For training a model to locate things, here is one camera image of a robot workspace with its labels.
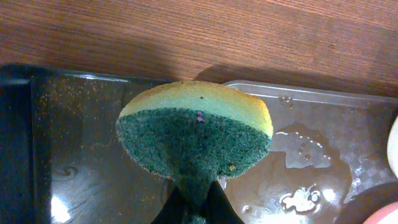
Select black tray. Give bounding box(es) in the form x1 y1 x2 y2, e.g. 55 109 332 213
1 64 174 223

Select white plate front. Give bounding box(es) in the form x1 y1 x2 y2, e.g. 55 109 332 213
363 202 398 224

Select brown tray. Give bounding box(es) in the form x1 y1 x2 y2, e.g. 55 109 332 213
221 81 397 223

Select white plate back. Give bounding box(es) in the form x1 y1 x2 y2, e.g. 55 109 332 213
387 117 398 177

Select white plate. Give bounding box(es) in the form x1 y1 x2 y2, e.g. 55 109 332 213
363 202 398 224
387 117 398 177

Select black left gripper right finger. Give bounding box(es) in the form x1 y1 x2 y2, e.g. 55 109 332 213
201 180 244 224

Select green yellow sponge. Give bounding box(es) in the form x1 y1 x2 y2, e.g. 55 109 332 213
116 81 274 207

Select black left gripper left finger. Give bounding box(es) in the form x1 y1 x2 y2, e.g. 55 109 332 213
150 187 189 224

